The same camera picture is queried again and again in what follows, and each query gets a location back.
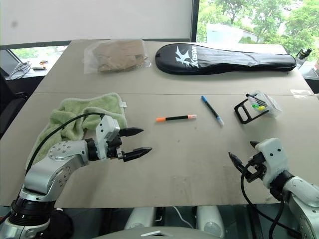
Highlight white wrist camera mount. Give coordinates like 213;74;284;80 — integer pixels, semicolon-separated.
254;137;290;189
95;115;121;160

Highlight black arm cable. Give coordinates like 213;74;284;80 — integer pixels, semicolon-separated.
25;112;106;173
240;161;303;238

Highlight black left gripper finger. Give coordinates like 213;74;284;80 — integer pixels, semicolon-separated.
122;147;153;162
119;127;145;137

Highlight dark rounded shape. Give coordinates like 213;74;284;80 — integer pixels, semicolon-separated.
48;207;75;239

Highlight black pen with blue caps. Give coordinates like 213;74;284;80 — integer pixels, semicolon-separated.
201;95;225;126

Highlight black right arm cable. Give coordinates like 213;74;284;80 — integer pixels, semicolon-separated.
240;161;303;238

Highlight grey coiled cables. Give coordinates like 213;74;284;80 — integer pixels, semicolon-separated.
9;61;32;76

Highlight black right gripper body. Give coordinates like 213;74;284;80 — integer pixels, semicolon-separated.
242;151;267;183

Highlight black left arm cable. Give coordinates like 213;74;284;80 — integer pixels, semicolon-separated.
25;112;106;173

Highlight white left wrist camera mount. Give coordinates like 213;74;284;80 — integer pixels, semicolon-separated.
95;115;121;160

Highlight thin white cable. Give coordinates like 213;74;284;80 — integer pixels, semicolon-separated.
173;206;195;229

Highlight clear bag with brown cloth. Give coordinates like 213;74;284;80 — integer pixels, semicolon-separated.
83;38;152;75

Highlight black flat frame stand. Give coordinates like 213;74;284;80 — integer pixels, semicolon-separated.
234;98;270;124

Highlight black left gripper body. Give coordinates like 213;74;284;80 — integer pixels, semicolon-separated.
106;133;125;160

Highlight black racket cover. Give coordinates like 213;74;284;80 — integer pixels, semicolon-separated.
155;43;298;75

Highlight clear plastic pen box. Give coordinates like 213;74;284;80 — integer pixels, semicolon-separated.
245;90;283;120

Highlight small orange white gadget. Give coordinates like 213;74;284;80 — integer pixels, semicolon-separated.
32;60;48;71

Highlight black yellow device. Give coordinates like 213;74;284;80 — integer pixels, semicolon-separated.
296;47;314;60

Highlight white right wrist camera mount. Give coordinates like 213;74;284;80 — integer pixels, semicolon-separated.
254;137;290;189

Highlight black pen with orange caps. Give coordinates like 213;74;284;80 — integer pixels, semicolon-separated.
156;114;197;123

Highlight green terry towel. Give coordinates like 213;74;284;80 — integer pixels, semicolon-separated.
25;92;128;170

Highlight dark window frame post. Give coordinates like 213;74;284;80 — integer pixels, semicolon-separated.
191;0;200;42

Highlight silver rounded robot leg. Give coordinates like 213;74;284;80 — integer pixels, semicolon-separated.
196;206;227;238
124;206;156;230

